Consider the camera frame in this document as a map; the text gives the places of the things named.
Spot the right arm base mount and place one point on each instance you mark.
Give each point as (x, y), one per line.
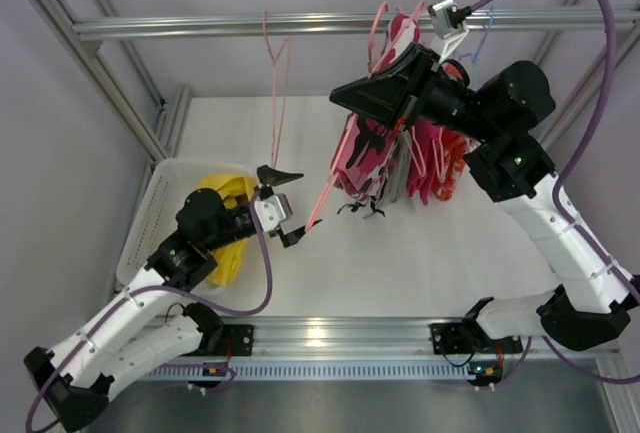
(453, 338)

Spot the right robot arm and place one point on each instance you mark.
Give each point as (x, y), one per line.
(592, 301)

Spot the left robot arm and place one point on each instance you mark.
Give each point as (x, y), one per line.
(157, 317)

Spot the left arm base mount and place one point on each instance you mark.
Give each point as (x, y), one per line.
(230, 340)

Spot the aluminium hanging rail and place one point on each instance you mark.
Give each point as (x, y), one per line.
(545, 19)

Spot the slotted cable duct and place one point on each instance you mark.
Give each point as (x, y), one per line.
(357, 370)

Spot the pink wire hanger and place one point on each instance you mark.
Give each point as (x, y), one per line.
(280, 60)

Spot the grey trousers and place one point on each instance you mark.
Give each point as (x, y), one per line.
(398, 171)

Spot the white plastic basket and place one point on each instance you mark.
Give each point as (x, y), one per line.
(171, 182)

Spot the aluminium frame post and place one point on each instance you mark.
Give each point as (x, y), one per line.
(159, 142)
(574, 63)

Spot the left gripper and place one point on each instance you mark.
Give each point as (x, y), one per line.
(267, 191)

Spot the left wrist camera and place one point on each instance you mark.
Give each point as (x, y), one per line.
(273, 210)

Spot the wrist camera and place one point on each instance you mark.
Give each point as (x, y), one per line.
(448, 20)
(273, 210)

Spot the magenta trousers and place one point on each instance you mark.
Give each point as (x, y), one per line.
(426, 159)

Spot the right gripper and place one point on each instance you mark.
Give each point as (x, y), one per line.
(420, 91)

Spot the pink patterned trousers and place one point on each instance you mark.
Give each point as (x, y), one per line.
(370, 153)

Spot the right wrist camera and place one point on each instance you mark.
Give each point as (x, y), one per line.
(448, 20)

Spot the orange trousers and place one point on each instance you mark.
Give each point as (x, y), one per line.
(445, 191)

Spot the aluminium front rail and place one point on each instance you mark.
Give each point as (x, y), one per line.
(343, 338)

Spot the right aluminium frame post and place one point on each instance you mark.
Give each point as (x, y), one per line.
(574, 63)

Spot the left aluminium frame post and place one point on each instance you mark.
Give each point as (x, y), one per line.
(159, 142)

